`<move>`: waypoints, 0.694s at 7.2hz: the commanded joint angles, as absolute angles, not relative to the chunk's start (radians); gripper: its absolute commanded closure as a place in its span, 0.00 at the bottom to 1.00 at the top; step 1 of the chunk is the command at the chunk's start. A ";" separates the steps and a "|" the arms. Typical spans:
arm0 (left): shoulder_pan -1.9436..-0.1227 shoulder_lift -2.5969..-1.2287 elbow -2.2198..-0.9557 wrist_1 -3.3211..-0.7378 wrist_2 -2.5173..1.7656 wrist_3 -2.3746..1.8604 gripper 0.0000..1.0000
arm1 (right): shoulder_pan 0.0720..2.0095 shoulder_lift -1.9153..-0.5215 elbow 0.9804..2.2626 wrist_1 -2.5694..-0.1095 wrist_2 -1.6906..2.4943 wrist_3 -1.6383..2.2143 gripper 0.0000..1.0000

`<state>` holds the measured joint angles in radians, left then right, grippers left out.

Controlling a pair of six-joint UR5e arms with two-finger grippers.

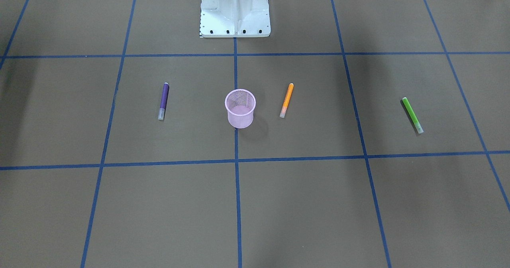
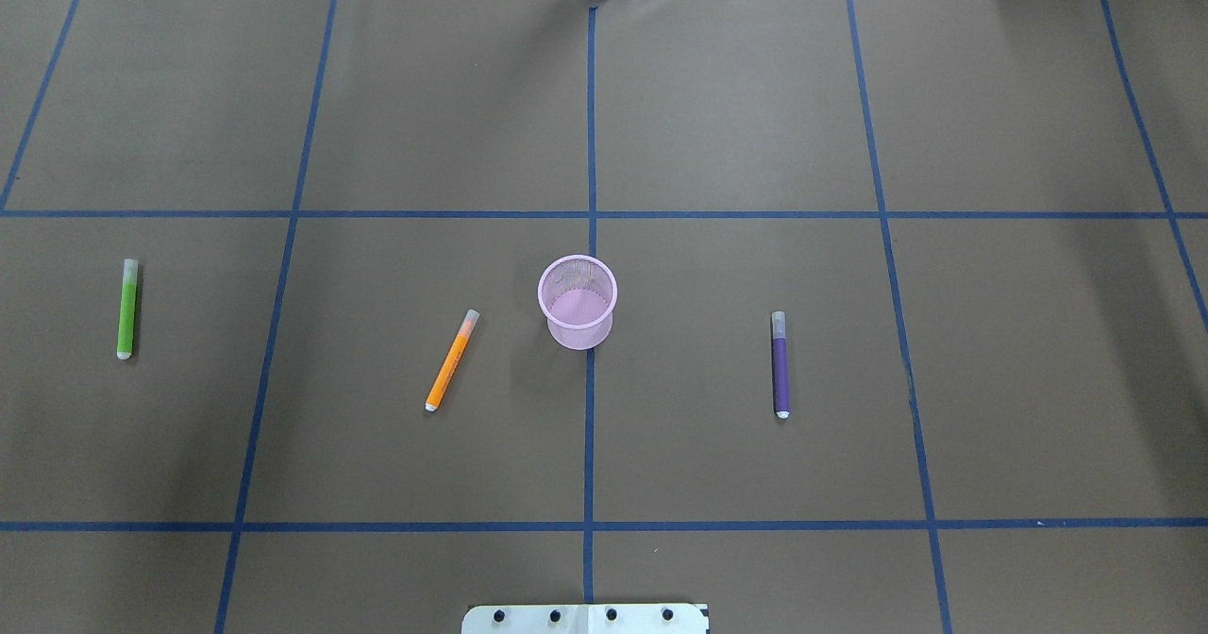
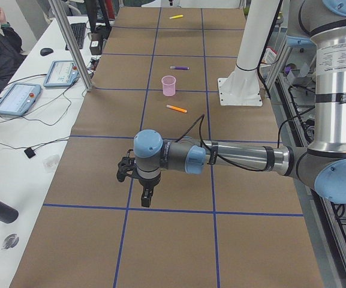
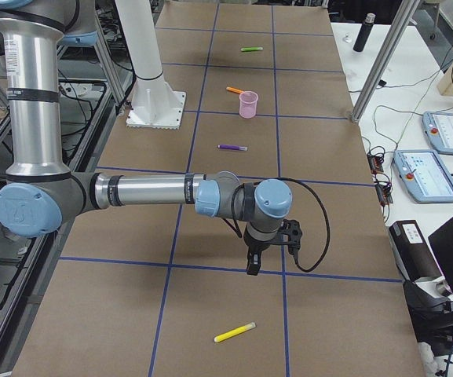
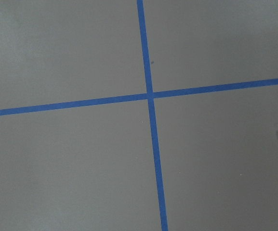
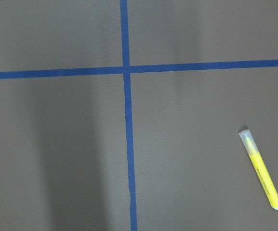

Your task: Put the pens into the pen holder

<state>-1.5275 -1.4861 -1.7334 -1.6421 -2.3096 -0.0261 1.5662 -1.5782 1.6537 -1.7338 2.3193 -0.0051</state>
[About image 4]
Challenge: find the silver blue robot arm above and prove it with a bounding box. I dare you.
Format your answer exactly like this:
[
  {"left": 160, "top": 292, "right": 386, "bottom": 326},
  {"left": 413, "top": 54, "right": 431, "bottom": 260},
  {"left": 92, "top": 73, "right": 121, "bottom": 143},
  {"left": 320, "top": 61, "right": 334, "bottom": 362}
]
[{"left": 0, "top": 1, "right": 301, "bottom": 275}]

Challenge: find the aluminium frame post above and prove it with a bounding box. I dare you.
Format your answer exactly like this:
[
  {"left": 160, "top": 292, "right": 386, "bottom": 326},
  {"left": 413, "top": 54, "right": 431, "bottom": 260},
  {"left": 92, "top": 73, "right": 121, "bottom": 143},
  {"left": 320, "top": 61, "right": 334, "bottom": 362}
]
[{"left": 350, "top": 0, "right": 421, "bottom": 123}]

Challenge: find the pink mesh pen holder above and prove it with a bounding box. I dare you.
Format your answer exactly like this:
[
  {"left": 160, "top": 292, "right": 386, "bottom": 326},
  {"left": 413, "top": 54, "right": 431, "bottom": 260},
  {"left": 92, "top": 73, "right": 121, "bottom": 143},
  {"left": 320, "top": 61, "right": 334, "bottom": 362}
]
[{"left": 239, "top": 90, "right": 258, "bottom": 119}]

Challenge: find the teach pendant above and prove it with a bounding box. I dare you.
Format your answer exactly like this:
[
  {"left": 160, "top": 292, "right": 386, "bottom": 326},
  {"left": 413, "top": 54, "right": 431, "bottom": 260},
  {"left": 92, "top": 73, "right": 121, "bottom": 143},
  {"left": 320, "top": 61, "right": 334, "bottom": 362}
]
[
  {"left": 422, "top": 112, "right": 453, "bottom": 156},
  {"left": 393, "top": 149, "right": 453, "bottom": 203}
]

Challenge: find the yellow highlighter pen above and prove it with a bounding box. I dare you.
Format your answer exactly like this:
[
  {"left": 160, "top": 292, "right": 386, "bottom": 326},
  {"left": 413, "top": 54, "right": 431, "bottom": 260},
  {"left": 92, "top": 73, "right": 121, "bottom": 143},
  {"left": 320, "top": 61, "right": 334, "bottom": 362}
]
[{"left": 214, "top": 322, "right": 257, "bottom": 343}]

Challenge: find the black box with label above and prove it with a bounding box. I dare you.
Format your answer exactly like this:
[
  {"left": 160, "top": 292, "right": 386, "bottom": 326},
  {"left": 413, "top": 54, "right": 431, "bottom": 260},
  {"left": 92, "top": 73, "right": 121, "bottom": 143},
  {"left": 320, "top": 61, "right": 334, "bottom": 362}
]
[{"left": 389, "top": 220, "right": 442, "bottom": 283}]

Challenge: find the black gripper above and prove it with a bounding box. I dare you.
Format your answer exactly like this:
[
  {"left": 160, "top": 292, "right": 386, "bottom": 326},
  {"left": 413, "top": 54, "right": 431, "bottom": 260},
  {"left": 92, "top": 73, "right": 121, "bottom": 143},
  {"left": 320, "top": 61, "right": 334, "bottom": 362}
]
[{"left": 243, "top": 222, "right": 283, "bottom": 276}]

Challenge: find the near teach pendant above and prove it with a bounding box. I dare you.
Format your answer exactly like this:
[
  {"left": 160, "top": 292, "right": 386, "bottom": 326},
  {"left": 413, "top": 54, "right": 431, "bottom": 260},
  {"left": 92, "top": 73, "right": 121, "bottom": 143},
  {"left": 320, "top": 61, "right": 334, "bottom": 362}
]
[{"left": 393, "top": 149, "right": 453, "bottom": 203}]

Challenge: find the purple marker pen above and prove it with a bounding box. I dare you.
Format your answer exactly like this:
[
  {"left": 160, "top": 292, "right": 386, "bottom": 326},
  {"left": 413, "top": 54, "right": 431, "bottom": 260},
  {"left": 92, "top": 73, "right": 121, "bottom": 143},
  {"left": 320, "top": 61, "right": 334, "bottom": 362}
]
[{"left": 217, "top": 145, "right": 248, "bottom": 152}]

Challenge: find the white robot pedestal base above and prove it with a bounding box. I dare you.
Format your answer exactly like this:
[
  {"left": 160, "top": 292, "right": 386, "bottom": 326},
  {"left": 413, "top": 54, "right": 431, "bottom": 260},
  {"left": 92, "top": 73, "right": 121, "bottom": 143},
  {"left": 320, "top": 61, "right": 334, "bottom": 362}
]
[{"left": 115, "top": 0, "right": 186, "bottom": 130}]

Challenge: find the green highlighter pen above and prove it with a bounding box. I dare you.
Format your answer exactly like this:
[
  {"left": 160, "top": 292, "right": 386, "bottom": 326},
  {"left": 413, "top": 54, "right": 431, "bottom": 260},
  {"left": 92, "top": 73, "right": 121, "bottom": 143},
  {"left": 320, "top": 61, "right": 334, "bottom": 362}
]
[{"left": 240, "top": 46, "right": 264, "bottom": 53}]

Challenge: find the far teach pendant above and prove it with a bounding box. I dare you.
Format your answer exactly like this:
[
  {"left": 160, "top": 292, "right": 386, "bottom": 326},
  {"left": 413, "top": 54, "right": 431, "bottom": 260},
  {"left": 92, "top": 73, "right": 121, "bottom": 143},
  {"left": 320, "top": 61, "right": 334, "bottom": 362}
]
[{"left": 422, "top": 112, "right": 453, "bottom": 156}]

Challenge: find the orange highlighter pen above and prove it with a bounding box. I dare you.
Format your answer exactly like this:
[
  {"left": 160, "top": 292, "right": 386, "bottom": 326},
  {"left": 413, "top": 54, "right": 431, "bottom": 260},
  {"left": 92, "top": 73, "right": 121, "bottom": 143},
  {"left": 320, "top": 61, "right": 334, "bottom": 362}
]
[{"left": 225, "top": 86, "right": 243, "bottom": 94}]

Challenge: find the small circuit board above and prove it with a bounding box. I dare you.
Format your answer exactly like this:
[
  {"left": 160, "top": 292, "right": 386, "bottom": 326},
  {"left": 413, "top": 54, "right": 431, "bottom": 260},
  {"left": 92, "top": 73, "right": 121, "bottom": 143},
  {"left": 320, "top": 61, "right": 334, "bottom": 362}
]
[{"left": 367, "top": 152, "right": 384, "bottom": 174}]

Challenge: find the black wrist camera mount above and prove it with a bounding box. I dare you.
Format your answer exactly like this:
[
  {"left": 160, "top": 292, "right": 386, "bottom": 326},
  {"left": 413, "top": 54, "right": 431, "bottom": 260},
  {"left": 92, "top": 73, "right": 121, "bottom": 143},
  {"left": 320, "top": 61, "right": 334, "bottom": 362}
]
[{"left": 279, "top": 219, "right": 303, "bottom": 259}]

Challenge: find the black water bottle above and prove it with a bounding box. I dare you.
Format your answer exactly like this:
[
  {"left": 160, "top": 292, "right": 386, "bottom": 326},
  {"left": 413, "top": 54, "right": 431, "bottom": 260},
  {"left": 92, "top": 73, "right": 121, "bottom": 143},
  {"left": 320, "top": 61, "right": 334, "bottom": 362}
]
[{"left": 353, "top": 13, "right": 376, "bottom": 53}]

